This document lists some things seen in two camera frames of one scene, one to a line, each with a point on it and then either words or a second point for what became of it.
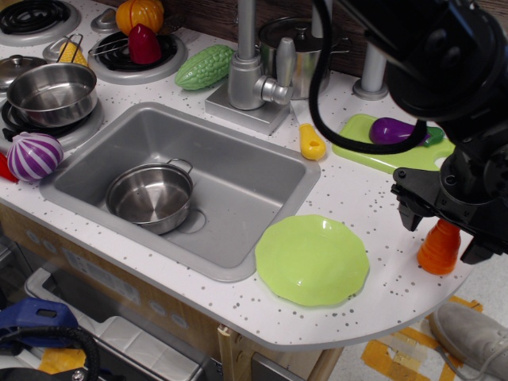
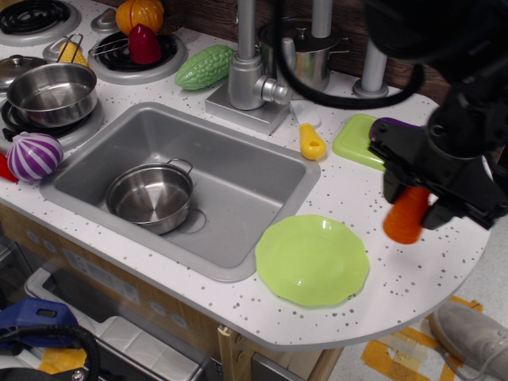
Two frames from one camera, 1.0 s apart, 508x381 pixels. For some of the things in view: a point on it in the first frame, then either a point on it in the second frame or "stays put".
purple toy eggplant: (389, 131) stays put
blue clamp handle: (35, 313) stays put
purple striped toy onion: (32, 156) stays put
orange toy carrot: (439, 252) → (404, 221)
